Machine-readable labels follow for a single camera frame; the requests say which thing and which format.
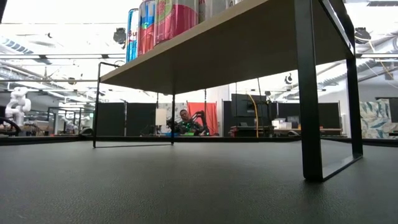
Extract pink white sparkling water can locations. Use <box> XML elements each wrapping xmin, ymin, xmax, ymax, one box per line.
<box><xmin>154</xmin><ymin>0</ymin><xmax>200</xmax><ymax>47</ymax></box>
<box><xmin>198</xmin><ymin>0</ymin><xmax>230</xmax><ymax>23</ymax></box>

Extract red Fanta soda can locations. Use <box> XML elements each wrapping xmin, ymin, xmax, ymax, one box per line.
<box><xmin>137</xmin><ymin>0</ymin><xmax>155</xmax><ymax>57</ymax></box>

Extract Red Bull energy drink can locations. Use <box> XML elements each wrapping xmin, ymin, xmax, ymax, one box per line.
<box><xmin>126</xmin><ymin>8</ymin><xmax>139</xmax><ymax>63</ymax></box>

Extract wooden shelf black metal legs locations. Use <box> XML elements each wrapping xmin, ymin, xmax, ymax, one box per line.
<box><xmin>93</xmin><ymin>0</ymin><xmax>364</xmax><ymax>183</ymax></box>

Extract red fabric panel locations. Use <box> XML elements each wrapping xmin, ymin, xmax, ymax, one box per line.
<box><xmin>185</xmin><ymin>101</ymin><xmax>219</xmax><ymax>137</ymax></box>

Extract person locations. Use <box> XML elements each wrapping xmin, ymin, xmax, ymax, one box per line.
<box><xmin>177</xmin><ymin>108</ymin><xmax>197</xmax><ymax>134</ymax></box>

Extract leaf print fabric panel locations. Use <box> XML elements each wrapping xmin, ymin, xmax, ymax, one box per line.
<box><xmin>359</xmin><ymin>98</ymin><xmax>398</xmax><ymax>140</ymax></box>
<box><xmin>157</xmin><ymin>102</ymin><xmax>188</xmax><ymax>135</ymax></box>

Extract white board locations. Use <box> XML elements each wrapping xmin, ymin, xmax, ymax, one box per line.
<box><xmin>155</xmin><ymin>108</ymin><xmax>168</xmax><ymax>126</ymax></box>

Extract black equipment cabinet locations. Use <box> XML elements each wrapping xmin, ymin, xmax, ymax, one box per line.
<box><xmin>230</xmin><ymin>93</ymin><xmax>276</xmax><ymax>138</ymax></box>

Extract dark partition panel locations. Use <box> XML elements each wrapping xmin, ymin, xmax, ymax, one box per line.
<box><xmin>126</xmin><ymin>102</ymin><xmax>157</xmax><ymax>137</ymax></box>
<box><xmin>98</xmin><ymin>102</ymin><xmax>125</xmax><ymax>137</ymax></box>

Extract white box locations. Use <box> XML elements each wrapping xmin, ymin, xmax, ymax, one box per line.
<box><xmin>271</xmin><ymin>118</ymin><xmax>294</xmax><ymax>130</ymax></box>

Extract black screen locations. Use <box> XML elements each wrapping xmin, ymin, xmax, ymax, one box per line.
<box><xmin>320</xmin><ymin>102</ymin><xmax>342</xmax><ymax>131</ymax></box>
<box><xmin>276</xmin><ymin>101</ymin><xmax>302</xmax><ymax>121</ymax></box>

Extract black curved hoop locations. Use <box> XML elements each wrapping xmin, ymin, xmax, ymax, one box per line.
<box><xmin>0</xmin><ymin>116</ymin><xmax>22</xmax><ymax>137</ymax></box>

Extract yellow hanging cable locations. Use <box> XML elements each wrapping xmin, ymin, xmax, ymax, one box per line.
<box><xmin>247</xmin><ymin>94</ymin><xmax>260</xmax><ymax>138</ymax></box>

